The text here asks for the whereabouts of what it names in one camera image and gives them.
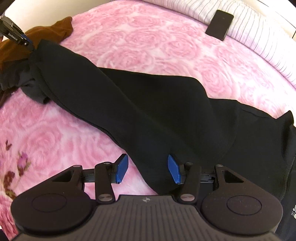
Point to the white striped quilt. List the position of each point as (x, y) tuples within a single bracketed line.
[(254, 30)]

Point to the pink floral blanket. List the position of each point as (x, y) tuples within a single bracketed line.
[(161, 46)]

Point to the black smartphone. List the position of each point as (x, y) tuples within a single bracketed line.
[(219, 25)]

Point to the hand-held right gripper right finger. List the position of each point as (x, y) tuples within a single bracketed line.
[(173, 169)]

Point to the navy garment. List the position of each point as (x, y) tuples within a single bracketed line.
[(30, 85)]

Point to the dark brown garment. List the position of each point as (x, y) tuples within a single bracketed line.
[(3, 98)]

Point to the cream wardrobe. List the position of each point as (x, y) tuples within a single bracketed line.
[(282, 14)]

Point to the black hooded garment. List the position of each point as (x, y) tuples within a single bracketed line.
[(138, 111)]

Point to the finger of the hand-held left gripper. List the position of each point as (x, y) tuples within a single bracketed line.
[(26, 38), (24, 43)]

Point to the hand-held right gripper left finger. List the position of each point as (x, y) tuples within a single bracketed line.
[(122, 169)]

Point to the rust orange knit sweater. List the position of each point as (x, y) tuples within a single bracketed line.
[(46, 32)]

